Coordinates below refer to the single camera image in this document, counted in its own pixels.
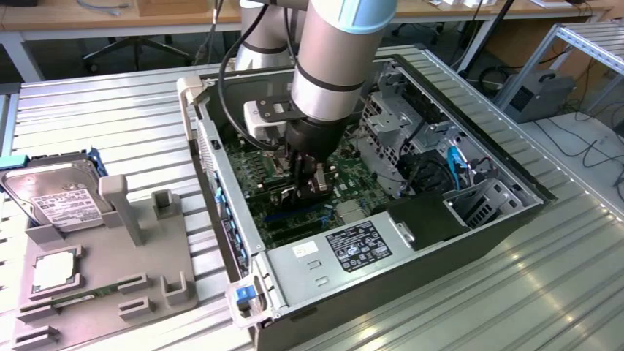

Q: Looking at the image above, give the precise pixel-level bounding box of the grey parts rack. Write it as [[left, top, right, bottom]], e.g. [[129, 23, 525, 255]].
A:
[[9, 174, 199, 351]]

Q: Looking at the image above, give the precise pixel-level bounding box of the CPU chip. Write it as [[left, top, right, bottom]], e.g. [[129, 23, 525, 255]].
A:
[[31, 252, 80, 290]]

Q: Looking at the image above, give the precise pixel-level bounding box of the metal socket cover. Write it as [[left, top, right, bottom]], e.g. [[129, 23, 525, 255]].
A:
[[267, 153, 293, 181]]

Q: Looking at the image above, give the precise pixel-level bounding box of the aluminium profile frame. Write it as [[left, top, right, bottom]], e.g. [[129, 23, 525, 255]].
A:
[[492, 20, 624, 110]]

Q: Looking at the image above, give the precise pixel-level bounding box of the metal disk bay cage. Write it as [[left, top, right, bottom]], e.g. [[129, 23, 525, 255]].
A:
[[357, 60, 469, 178]]

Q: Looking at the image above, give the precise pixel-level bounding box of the blue disk wire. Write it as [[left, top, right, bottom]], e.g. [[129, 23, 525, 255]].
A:
[[445, 144, 472, 194]]

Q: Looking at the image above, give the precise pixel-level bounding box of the silver chipset heatsink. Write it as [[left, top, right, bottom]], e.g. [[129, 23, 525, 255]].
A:
[[336, 200, 368, 224]]

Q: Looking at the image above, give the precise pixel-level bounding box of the light blue cable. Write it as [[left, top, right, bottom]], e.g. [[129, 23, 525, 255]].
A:
[[75, 0, 133, 16]]

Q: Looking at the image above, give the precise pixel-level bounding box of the perforated metal disk bay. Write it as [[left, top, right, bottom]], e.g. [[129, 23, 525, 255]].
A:
[[443, 177, 545, 230]]

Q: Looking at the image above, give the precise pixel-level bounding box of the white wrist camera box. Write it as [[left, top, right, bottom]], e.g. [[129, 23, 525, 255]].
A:
[[241, 97, 303, 146]]

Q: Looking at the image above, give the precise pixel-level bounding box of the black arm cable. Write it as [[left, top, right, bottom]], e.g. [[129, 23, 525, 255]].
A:
[[217, 0, 281, 151]]

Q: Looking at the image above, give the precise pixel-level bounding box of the open PC case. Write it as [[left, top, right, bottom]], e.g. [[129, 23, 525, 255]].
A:
[[176, 53, 557, 351]]

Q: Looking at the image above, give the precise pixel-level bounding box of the green Dell motherboard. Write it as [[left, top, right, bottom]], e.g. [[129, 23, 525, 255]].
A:
[[223, 138, 405, 249]]

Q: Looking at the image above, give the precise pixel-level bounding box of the wooden desk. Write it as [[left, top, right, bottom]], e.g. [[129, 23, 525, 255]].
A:
[[0, 0, 616, 83]]

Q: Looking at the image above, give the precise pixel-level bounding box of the blue disk carrier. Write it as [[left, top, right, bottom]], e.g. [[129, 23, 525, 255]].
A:
[[0, 146, 109, 184]]

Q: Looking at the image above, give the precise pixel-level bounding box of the green RAM stick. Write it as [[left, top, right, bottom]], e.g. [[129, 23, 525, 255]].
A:
[[48, 276, 143, 305]]

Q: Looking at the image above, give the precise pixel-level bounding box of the black plastic cover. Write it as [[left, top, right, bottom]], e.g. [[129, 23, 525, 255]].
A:
[[387, 193, 472, 252]]

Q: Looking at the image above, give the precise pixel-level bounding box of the silver power supply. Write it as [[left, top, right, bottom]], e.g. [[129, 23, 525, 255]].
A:
[[263, 212, 420, 309]]

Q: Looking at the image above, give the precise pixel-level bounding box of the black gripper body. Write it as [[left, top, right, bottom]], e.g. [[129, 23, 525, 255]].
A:
[[285, 116, 352, 164]]

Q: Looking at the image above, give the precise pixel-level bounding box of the office chair base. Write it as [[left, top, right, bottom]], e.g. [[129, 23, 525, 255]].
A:
[[80, 34, 192, 73]]

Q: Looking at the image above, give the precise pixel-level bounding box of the blue expansion slot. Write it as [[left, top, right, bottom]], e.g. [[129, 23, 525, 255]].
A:
[[263, 204, 336, 224]]

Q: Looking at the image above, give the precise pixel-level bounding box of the coiled black floor cable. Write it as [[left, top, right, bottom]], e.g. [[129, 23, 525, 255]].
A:
[[477, 64, 519, 93]]

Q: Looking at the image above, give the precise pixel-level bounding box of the black wire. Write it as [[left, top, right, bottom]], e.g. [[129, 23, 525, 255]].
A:
[[397, 119, 427, 173]]

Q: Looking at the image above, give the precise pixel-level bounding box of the grey floor machine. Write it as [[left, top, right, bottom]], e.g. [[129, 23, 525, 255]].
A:
[[505, 69, 577, 124]]

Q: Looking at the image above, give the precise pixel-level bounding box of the silver hard disk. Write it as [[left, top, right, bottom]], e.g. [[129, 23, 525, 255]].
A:
[[0, 162, 107, 234]]

